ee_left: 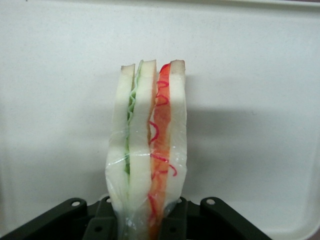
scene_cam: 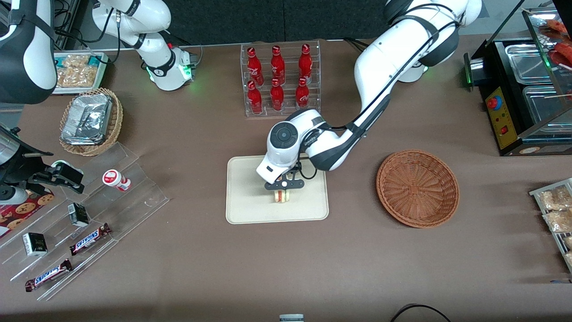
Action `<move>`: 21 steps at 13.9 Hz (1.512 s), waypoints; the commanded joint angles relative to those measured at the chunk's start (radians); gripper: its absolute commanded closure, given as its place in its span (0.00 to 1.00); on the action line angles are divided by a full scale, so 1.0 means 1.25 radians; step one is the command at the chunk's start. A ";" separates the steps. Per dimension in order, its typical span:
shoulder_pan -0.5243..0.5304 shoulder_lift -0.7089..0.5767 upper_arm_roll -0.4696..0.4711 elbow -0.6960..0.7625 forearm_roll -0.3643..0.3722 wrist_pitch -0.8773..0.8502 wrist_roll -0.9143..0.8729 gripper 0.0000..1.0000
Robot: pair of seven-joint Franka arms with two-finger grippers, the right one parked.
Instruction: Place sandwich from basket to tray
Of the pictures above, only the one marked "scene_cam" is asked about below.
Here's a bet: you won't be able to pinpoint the grey snack tray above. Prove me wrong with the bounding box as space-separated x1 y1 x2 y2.
529 178 572 274

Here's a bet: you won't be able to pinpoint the red cookie box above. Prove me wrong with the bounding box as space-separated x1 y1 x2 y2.
0 190 55 239

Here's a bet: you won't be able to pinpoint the black left base cables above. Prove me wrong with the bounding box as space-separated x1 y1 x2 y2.
343 38 374 51

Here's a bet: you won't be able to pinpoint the brown wicker basket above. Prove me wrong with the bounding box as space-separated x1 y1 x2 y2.
376 149 460 229

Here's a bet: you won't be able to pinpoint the light tan wicker basket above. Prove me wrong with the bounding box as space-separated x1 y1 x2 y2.
59 87 124 157

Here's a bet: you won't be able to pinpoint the clear acrylic stepped display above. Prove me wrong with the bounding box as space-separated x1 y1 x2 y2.
0 142 171 301

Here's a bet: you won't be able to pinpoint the small black box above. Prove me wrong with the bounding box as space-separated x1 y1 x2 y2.
22 232 48 257
67 202 90 228

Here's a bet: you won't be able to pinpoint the white tray with teal rim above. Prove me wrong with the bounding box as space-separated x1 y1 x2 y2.
52 51 110 96

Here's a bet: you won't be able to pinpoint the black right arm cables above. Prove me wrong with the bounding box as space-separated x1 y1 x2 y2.
53 0 123 64

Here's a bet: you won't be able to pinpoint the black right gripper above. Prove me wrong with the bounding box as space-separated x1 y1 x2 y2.
0 150 86 195

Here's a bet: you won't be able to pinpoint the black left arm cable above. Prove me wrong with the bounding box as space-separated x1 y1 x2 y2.
295 4 462 180

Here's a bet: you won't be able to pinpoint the metal pan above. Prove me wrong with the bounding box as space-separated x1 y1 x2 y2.
522 84 572 126
504 43 555 85

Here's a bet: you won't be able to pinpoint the black food warmer cabinet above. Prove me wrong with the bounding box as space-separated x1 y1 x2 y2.
463 0 572 157

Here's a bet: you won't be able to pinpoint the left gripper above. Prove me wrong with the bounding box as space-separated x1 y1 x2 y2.
264 177 306 202

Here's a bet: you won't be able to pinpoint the beige plastic tray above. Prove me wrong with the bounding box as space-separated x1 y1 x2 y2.
226 154 330 225

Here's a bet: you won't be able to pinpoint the red cola bottle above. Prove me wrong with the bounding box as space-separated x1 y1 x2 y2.
247 80 264 115
270 45 286 85
247 47 264 86
269 78 285 112
298 43 314 84
295 77 311 110

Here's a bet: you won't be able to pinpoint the Snickers bar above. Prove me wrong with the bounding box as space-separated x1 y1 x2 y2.
69 223 113 256
24 258 73 292

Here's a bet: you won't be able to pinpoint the clear acrylic bottle rack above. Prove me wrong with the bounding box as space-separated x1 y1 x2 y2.
240 39 321 118

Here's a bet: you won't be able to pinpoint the black looped cable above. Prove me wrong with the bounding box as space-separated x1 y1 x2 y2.
390 303 451 322

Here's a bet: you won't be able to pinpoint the silver foil packets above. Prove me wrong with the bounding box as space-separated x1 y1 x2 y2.
61 93 113 145

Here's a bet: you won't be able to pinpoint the small red white bottle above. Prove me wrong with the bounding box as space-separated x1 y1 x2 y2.
102 169 132 192

